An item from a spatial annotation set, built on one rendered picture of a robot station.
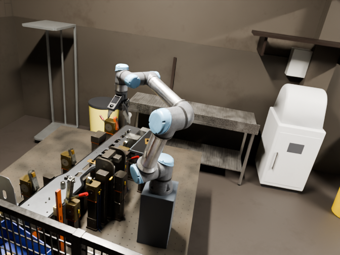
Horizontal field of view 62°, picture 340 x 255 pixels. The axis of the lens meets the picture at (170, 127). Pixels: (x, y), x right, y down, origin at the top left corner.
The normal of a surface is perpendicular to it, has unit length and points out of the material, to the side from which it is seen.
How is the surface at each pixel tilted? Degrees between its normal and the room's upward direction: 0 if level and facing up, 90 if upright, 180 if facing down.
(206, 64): 90
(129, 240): 0
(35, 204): 0
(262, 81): 90
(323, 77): 90
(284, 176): 90
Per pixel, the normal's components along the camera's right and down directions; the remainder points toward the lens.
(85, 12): -0.18, 0.41
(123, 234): 0.12, -0.89
